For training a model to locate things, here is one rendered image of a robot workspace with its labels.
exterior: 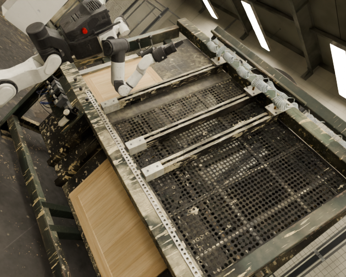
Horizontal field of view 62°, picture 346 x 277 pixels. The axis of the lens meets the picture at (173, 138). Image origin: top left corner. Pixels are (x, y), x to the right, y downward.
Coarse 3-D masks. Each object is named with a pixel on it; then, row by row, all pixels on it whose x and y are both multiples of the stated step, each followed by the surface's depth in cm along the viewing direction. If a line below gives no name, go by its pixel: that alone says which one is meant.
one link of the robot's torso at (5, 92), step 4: (4, 84) 175; (8, 84) 177; (0, 88) 175; (4, 88) 176; (8, 88) 177; (12, 88) 179; (0, 92) 176; (4, 92) 177; (8, 92) 179; (12, 92) 180; (0, 96) 178; (4, 96) 179; (8, 96) 180; (12, 96) 183; (0, 100) 179; (4, 100) 181; (8, 100) 183; (0, 104) 181; (4, 104) 184
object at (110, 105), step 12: (216, 60) 241; (192, 72) 236; (204, 72) 238; (216, 72) 246; (156, 84) 225; (168, 84) 226; (180, 84) 233; (120, 96) 215; (132, 96) 215; (144, 96) 221; (108, 108) 210; (120, 108) 216
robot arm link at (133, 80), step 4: (136, 72) 193; (132, 76) 194; (136, 76) 194; (140, 76) 195; (128, 80) 195; (132, 80) 194; (136, 80) 195; (128, 84) 195; (132, 84) 195; (136, 84) 197; (132, 88) 198
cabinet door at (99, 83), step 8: (128, 64) 250; (136, 64) 251; (96, 72) 242; (104, 72) 242; (128, 72) 243; (152, 72) 244; (88, 80) 235; (96, 80) 236; (104, 80) 236; (144, 80) 237; (152, 80) 237; (160, 80) 237; (96, 88) 228; (104, 88) 229; (112, 88) 229; (136, 88) 230; (96, 96) 223; (104, 96) 223; (112, 96) 223
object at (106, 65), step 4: (128, 56) 254; (132, 56) 254; (136, 56) 255; (140, 56) 256; (128, 60) 252; (100, 64) 246; (104, 64) 246; (108, 64) 246; (88, 68) 242; (92, 68) 242; (96, 68) 242; (100, 68) 243; (104, 68) 245; (80, 72) 238; (84, 72) 238; (88, 72) 239; (92, 72) 241
